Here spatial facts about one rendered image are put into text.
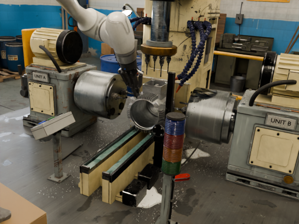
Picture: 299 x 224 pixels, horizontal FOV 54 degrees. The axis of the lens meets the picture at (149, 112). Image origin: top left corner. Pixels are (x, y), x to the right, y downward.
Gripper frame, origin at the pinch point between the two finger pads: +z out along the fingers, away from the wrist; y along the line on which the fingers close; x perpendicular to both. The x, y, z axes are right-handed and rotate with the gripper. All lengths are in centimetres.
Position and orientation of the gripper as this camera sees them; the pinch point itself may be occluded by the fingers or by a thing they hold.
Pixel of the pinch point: (135, 91)
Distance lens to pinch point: 143.6
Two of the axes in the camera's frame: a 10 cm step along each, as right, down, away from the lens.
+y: -9.1, -1.9, 3.6
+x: -3.8, 7.2, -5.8
